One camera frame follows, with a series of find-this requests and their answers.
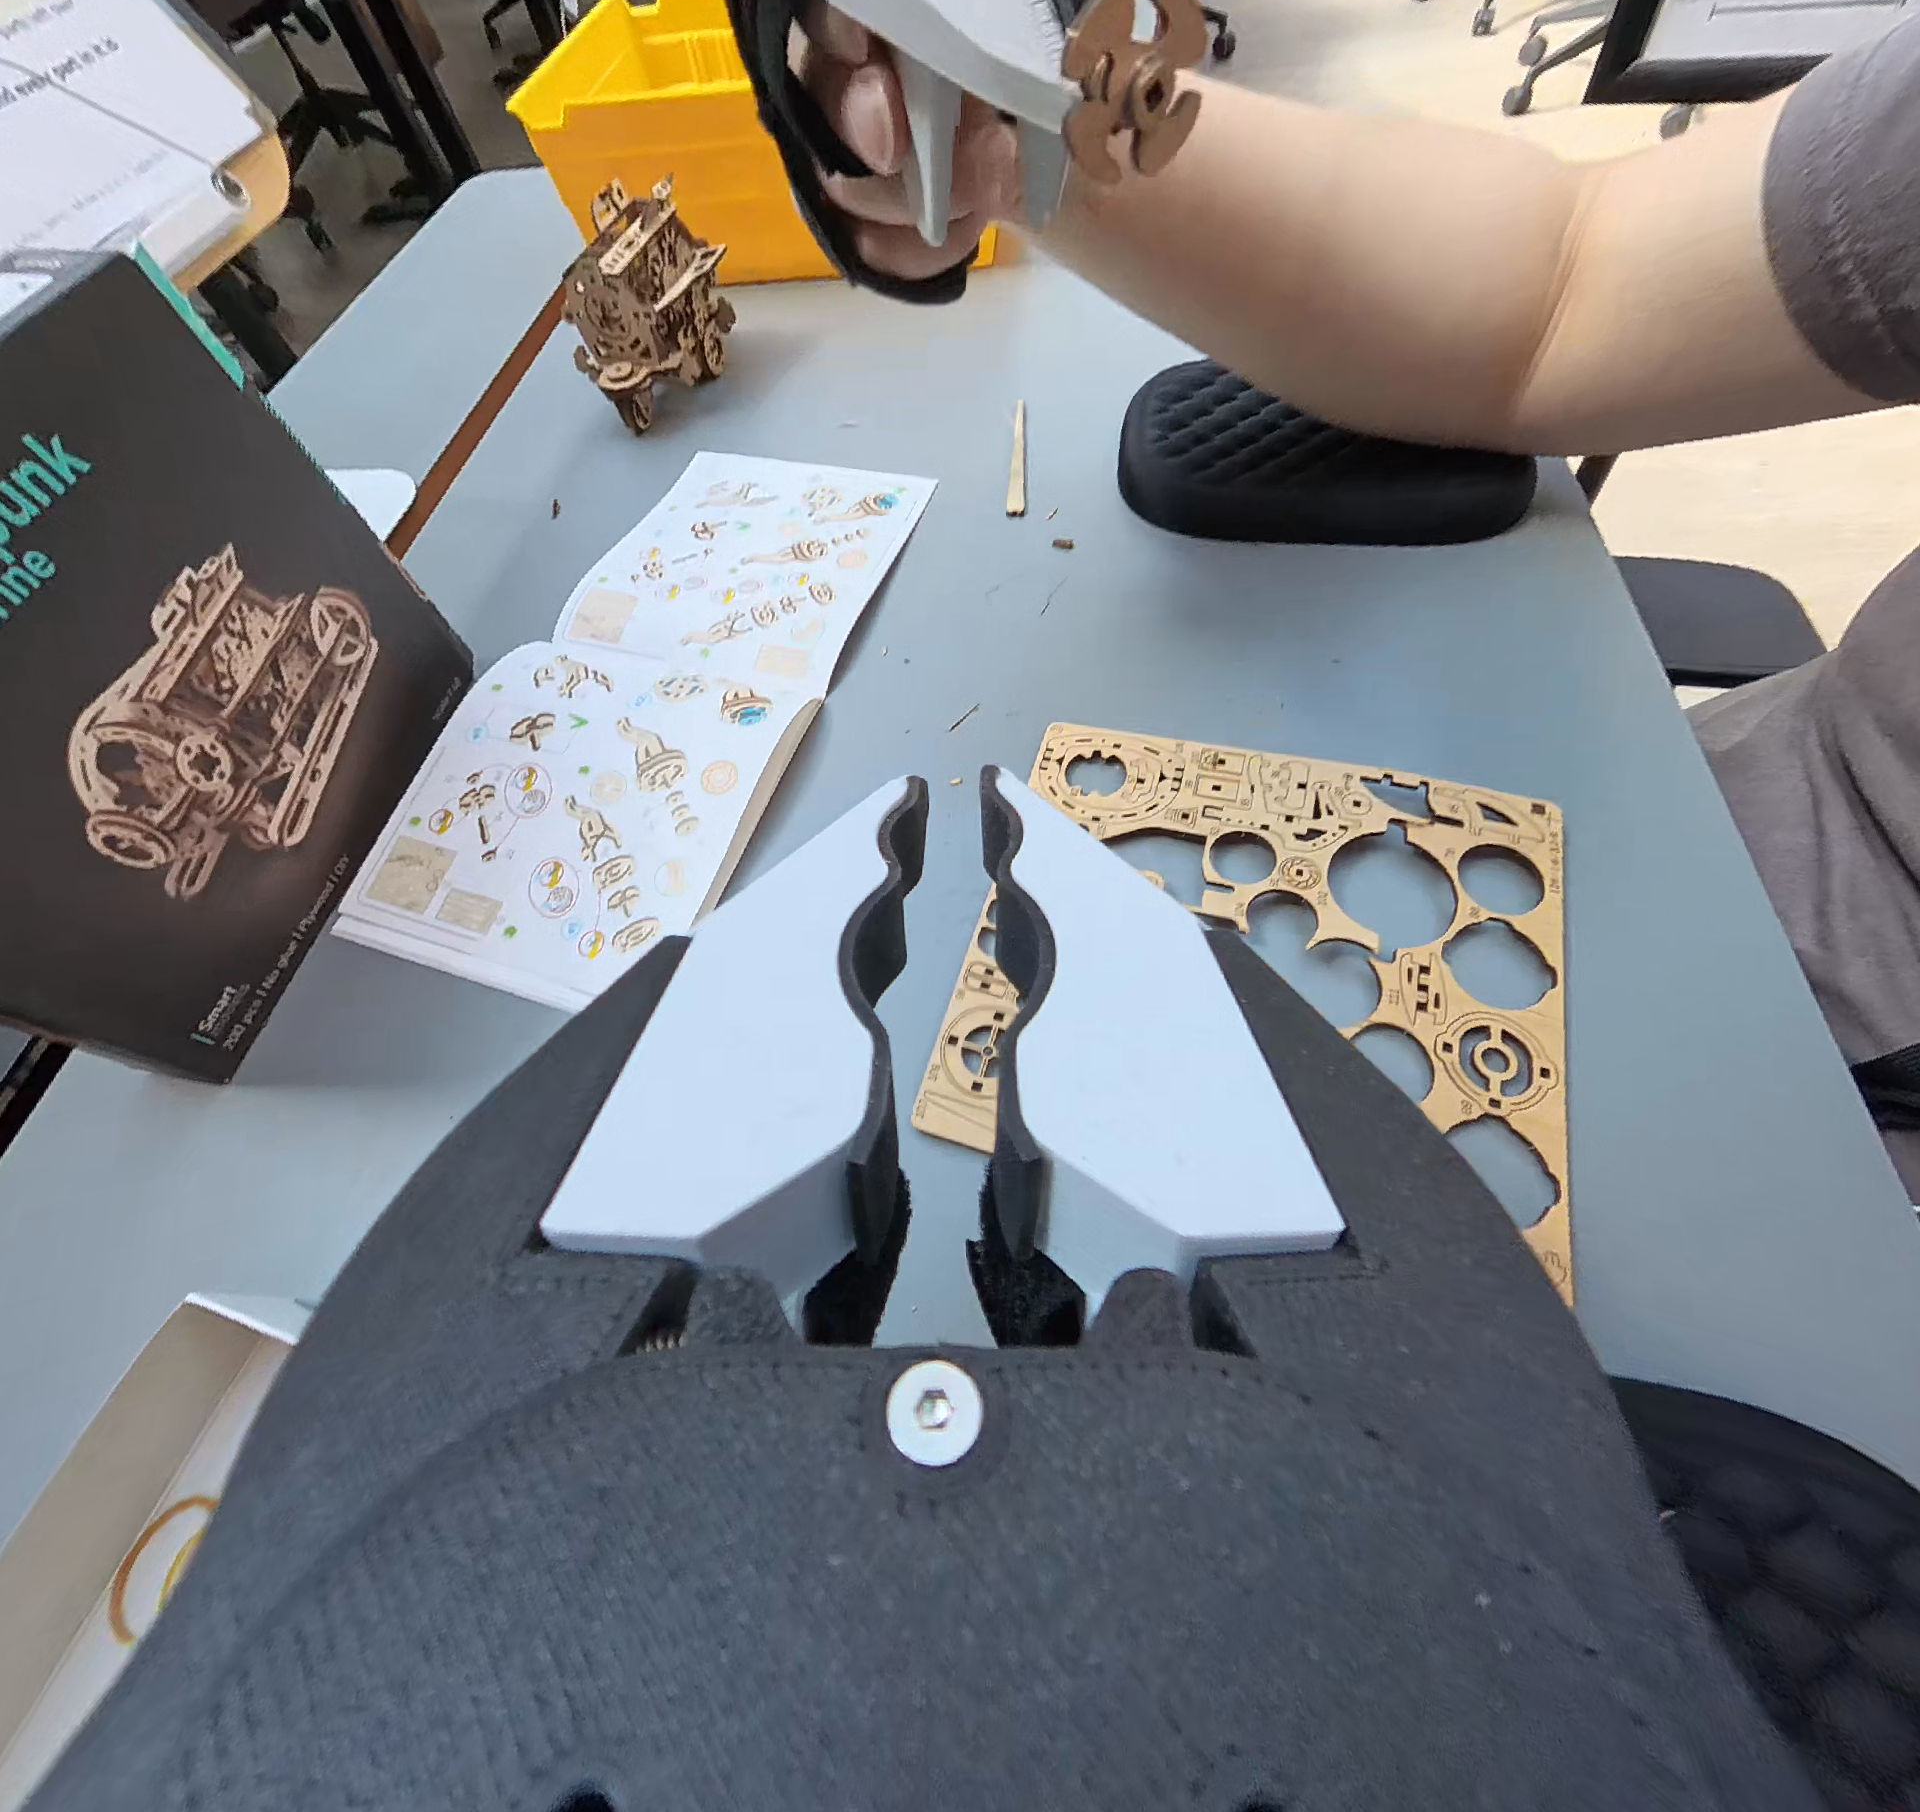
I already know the yellow plastic bin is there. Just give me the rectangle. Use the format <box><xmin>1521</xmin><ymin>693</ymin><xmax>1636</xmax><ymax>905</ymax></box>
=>
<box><xmin>507</xmin><ymin>0</ymin><xmax>999</xmax><ymax>285</ymax></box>

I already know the person's grey clothing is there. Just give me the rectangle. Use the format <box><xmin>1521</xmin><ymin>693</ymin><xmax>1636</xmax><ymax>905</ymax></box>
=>
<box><xmin>1685</xmin><ymin>19</ymin><xmax>1920</xmax><ymax>1198</ymax></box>

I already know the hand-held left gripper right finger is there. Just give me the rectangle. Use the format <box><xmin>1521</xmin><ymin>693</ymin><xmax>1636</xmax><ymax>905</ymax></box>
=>
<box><xmin>972</xmin><ymin>765</ymin><xmax>1345</xmax><ymax>1345</ymax></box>

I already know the wooden parts sheet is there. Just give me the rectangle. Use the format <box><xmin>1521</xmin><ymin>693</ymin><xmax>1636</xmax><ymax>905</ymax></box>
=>
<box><xmin>911</xmin><ymin>721</ymin><xmax>1573</xmax><ymax>1306</ymax></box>

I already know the assembled wooden engine model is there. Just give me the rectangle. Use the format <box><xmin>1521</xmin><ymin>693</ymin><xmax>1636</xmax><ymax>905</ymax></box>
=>
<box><xmin>561</xmin><ymin>178</ymin><xmax>737</xmax><ymax>436</ymax></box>

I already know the black chair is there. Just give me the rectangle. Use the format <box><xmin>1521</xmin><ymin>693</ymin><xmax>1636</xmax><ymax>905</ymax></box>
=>
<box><xmin>1576</xmin><ymin>453</ymin><xmax>1828</xmax><ymax>690</ymax></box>

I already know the person's right forearm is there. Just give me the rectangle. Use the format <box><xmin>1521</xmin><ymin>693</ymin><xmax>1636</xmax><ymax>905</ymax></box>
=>
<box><xmin>1035</xmin><ymin>56</ymin><xmax>1800</xmax><ymax>454</ymax></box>

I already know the white paper sign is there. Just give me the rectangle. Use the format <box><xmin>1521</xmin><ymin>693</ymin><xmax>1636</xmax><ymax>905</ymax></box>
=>
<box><xmin>0</xmin><ymin>0</ymin><xmax>289</xmax><ymax>285</ymax></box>

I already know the white box with gold rings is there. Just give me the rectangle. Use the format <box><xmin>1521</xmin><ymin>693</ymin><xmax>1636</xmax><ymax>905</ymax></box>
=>
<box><xmin>0</xmin><ymin>1294</ymin><xmax>309</xmax><ymax>1812</ymax></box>

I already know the person's right hand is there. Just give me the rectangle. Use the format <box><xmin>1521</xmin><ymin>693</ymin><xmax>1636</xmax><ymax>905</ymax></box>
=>
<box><xmin>786</xmin><ymin>0</ymin><xmax>1057</xmax><ymax>285</ymax></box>

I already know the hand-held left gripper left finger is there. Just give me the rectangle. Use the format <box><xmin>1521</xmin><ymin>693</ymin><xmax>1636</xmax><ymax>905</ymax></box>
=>
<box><xmin>540</xmin><ymin>777</ymin><xmax>927</xmax><ymax>1345</ymax></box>

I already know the white instruction booklet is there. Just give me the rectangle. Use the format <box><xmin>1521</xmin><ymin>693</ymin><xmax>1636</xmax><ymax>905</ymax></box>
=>
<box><xmin>334</xmin><ymin>450</ymin><xmax>940</xmax><ymax>1016</ymax></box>

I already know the clover-shaped wooden part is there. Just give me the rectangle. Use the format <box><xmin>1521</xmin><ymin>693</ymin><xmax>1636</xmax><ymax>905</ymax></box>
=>
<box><xmin>1062</xmin><ymin>0</ymin><xmax>1209</xmax><ymax>187</ymax></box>

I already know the black model kit box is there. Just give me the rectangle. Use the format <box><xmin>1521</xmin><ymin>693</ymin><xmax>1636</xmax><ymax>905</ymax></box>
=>
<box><xmin>0</xmin><ymin>248</ymin><xmax>476</xmax><ymax>1087</ymax></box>

